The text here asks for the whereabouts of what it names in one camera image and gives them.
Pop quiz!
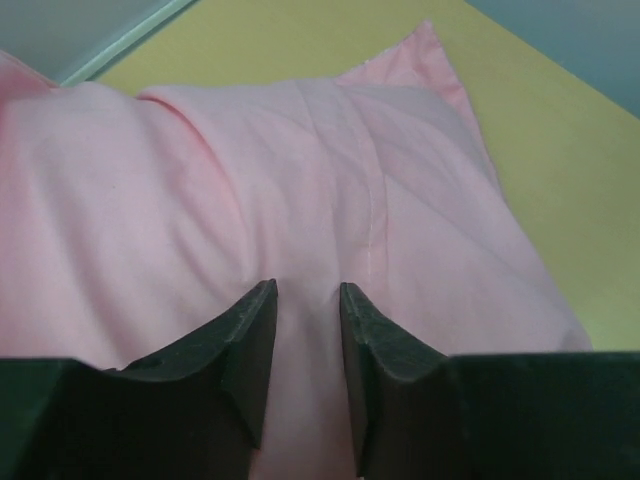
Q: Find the plain pink pillow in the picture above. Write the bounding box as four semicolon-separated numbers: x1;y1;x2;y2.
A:
1;22;591;479

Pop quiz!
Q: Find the aluminium frame rail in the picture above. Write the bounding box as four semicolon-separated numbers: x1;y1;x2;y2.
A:
50;1;196;86

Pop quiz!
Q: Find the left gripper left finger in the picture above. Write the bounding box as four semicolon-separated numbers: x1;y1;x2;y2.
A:
102;277;279;480

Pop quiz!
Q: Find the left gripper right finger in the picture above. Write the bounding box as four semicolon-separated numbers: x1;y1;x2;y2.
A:
339;281;461;480

